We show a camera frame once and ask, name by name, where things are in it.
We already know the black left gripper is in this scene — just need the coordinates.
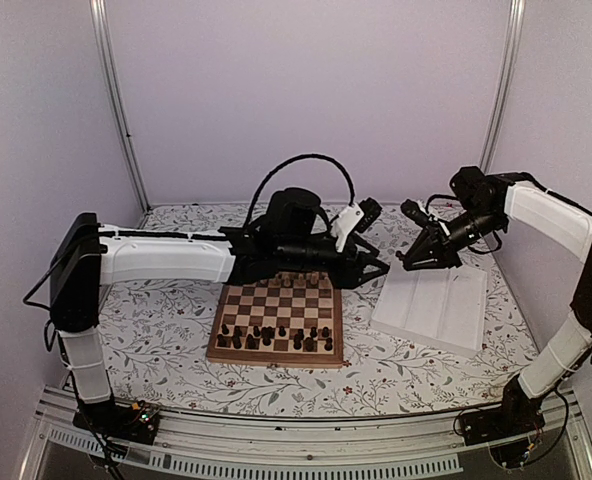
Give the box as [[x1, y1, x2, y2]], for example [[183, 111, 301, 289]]
[[279, 237, 392, 291]]

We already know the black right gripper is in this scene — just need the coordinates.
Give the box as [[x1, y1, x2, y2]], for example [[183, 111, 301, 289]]
[[403, 206, 504, 270]]

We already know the white plastic compartment tray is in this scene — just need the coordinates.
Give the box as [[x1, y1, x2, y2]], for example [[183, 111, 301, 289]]
[[370, 264, 487, 358]]

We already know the wooden chess board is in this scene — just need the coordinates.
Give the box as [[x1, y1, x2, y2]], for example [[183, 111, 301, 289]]
[[206, 273, 344, 369]]

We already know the dark wooden king piece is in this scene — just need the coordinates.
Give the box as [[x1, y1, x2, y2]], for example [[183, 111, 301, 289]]
[[261, 330, 272, 347]]

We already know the dark chess piece corner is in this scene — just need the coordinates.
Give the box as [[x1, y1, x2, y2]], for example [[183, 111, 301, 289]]
[[217, 324, 230, 348]]

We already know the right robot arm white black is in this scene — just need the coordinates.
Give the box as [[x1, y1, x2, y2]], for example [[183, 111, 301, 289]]
[[399, 166, 592, 436]]

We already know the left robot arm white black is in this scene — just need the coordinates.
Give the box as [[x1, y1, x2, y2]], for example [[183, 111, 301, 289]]
[[37, 187, 389, 434]]

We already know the floral patterned table mat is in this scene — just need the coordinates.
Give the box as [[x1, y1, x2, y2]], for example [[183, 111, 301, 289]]
[[75, 202, 540, 419]]

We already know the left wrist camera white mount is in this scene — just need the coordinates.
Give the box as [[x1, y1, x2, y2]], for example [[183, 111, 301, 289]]
[[330, 197, 382, 253]]

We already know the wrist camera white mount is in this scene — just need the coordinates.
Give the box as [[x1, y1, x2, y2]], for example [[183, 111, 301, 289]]
[[400, 199, 449, 235], [330, 197, 382, 253]]

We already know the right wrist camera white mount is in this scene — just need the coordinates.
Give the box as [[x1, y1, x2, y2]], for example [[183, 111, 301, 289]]
[[400, 199, 449, 235]]

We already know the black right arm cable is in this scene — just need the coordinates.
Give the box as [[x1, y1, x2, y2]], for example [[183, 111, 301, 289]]
[[425, 193, 457, 216]]

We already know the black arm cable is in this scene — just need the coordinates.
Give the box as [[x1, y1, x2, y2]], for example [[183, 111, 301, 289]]
[[425, 193, 457, 216], [248, 153, 357, 231]]

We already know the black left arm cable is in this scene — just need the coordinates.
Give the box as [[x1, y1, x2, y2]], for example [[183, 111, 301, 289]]
[[248, 153, 357, 231]]

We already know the front aluminium rail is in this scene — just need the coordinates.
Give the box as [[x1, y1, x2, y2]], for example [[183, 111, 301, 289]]
[[19, 387, 592, 479]]

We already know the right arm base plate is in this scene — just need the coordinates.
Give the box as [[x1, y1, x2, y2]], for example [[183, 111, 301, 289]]
[[453, 406, 545, 470]]

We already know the right aluminium frame post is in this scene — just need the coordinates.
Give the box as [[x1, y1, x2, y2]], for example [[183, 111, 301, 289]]
[[478, 0, 526, 173]]

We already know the aluminium frame post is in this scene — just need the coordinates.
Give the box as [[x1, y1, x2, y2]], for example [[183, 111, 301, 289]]
[[89, 0, 151, 213], [478, 0, 526, 173]]

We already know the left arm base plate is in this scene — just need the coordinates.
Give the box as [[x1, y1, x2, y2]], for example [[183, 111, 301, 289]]
[[73, 397, 160, 445]]

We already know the left aluminium frame post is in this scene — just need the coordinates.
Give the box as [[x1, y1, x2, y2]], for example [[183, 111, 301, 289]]
[[89, 0, 151, 213]]

